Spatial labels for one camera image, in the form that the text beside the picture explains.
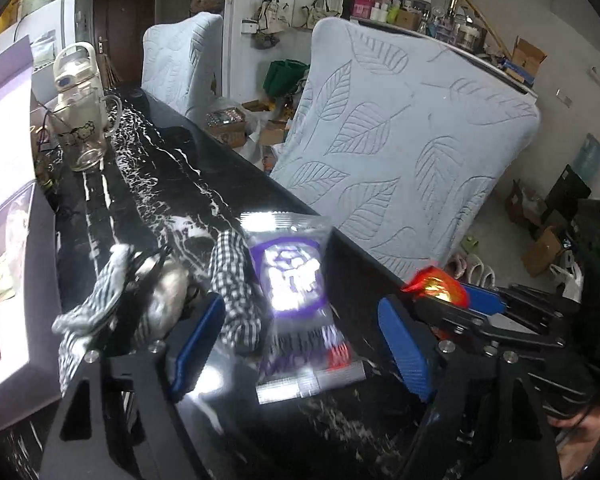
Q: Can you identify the row of bottles and jars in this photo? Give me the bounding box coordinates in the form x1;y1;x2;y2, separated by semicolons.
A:
352;0;486;51

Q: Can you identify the glass mug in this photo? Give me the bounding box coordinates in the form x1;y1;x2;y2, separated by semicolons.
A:
47;87;123;172

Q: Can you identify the person's right hand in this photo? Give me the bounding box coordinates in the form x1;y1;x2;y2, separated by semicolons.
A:
552;407;600;478

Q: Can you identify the green bag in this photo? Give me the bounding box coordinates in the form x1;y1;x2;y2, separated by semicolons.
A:
265;59;311;98

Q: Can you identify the cardboard box of bottles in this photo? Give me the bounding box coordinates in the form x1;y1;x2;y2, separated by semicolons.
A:
205;105;248;148

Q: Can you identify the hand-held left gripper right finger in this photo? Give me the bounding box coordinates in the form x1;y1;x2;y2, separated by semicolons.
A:
377;295;563;480

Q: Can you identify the brown cardboard box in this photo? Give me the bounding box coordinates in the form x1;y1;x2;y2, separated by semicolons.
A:
521;227;563;277

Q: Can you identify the white plastic bag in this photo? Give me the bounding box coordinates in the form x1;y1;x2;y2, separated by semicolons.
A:
550;252;583;301

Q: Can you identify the open cardboard box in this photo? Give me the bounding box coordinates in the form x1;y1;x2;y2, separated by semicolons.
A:
500;36;548;87

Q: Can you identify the light blue leaf-pattern chair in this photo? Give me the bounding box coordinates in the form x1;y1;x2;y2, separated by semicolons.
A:
270;16;541;283
141;11;224;123

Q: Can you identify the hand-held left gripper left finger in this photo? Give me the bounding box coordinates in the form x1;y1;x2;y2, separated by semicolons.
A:
39;292;227;480

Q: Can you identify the beige tote bag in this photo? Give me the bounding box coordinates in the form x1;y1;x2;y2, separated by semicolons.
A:
252;0;288;36

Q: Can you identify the white refrigerator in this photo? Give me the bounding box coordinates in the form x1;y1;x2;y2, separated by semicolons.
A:
0;0;77;106

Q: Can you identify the brown door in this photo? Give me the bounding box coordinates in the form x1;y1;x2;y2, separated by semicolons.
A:
92;0;158;86

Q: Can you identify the black white checkered scrunchie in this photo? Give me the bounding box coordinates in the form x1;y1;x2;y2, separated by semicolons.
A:
51;230;265;393

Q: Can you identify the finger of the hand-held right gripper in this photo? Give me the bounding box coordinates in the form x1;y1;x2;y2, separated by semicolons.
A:
457;282;581;318
414;296;566;356

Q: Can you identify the lavender gift box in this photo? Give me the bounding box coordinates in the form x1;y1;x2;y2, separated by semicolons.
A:
0;35;63;435

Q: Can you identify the clear purple print zip bag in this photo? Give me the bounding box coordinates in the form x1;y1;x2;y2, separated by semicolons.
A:
240;211;366;406

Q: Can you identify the cream water bottle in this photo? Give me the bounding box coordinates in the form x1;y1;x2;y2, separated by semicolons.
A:
54;42;103;111

